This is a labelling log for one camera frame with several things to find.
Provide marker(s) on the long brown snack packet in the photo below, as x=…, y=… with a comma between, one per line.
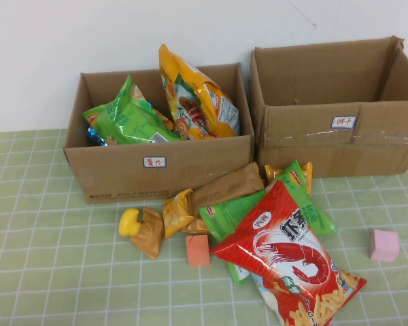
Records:
x=231, y=185

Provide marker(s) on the small brown snack packet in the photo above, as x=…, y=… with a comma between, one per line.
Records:
x=149, y=237

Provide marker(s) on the taped brown cardboard box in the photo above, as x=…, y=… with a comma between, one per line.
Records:
x=309, y=153

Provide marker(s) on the pink foam cube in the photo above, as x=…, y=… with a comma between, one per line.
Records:
x=384, y=246

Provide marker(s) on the large green chip bag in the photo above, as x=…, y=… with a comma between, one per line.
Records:
x=129, y=122

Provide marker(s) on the blue polka dot chip bag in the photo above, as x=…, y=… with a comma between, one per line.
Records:
x=97, y=136

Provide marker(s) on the yellow cracker print packet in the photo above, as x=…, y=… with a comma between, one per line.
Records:
x=175, y=217

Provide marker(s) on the white blue snack bag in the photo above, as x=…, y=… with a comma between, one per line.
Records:
x=268, y=299

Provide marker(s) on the printed brown cardboard box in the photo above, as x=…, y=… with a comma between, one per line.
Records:
x=122, y=173

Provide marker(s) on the yellow rubber duck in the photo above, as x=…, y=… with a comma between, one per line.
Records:
x=129, y=224

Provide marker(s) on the red shrimp stick bag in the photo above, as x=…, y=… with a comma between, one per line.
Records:
x=292, y=258

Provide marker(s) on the orange foam cube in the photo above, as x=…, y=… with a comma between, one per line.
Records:
x=198, y=251

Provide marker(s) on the yellow orange snack packet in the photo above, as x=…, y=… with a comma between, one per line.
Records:
x=270, y=173

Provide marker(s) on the green checkered tablecloth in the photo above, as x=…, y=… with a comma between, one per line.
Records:
x=54, y=254

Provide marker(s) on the large yellow chip bag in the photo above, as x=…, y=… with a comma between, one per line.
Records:
x=211, y=102

